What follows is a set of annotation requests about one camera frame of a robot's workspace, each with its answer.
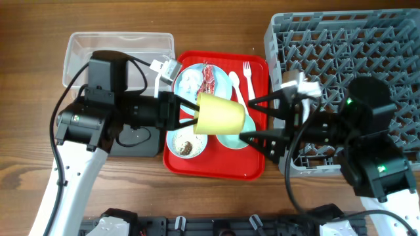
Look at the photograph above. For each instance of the red serving tray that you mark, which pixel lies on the red serving tray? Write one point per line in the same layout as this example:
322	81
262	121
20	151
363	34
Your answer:
217	161

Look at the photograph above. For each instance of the white napkin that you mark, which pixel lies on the white napkin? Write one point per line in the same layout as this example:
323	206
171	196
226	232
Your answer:
190	81

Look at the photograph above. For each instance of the light blue bowl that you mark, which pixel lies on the light blue bowl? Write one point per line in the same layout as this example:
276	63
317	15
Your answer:
190	130

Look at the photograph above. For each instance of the rice and food scraps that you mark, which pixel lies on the rice and food scraps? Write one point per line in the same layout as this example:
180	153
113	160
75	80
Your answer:
188	145

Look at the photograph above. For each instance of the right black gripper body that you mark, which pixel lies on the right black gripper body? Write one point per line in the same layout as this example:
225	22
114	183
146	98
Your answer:
316	124

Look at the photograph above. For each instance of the green bowl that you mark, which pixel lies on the green bowl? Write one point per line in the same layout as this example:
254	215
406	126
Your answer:
233	141

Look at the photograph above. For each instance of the white plastic fork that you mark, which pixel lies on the white plastic fork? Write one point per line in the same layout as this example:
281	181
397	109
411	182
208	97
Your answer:
248	75

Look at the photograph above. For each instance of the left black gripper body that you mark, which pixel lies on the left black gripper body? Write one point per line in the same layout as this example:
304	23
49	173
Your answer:
165	98

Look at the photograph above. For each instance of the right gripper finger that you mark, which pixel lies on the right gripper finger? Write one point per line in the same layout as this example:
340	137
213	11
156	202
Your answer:
261	104
271	143

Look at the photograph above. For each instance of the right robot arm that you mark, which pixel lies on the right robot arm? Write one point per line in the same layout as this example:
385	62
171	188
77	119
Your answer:
370	162

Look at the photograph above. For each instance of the red snack wrapper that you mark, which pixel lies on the red snack wrapper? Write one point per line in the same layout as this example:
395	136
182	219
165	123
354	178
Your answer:
208	84

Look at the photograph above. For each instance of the clear plastic bin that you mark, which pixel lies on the clear plastic bin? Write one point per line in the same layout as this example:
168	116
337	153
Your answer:
147	46

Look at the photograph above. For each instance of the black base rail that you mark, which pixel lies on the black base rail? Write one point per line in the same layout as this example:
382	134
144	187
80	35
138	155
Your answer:
280	225

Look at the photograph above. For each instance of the yellow cup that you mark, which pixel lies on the yellow cup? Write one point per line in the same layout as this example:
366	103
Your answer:
218	116

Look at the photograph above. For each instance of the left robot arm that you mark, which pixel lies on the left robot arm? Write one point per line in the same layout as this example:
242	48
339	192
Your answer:
83	133

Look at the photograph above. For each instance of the light blue plate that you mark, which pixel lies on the light blue plate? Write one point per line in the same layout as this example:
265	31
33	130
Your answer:
223	85

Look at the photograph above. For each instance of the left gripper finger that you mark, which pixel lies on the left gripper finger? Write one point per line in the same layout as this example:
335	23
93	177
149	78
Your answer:
187	105
187	122

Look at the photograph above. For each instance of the black waste tray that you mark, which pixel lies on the black waste tray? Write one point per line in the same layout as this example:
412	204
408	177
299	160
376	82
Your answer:
143	142

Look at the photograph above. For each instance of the grey dishwasher rack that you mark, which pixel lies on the grey dishwasher rack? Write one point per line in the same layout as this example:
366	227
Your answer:
335	47

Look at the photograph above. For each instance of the white plastic spoon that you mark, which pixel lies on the white plastic spoon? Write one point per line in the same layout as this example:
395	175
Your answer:
236	84

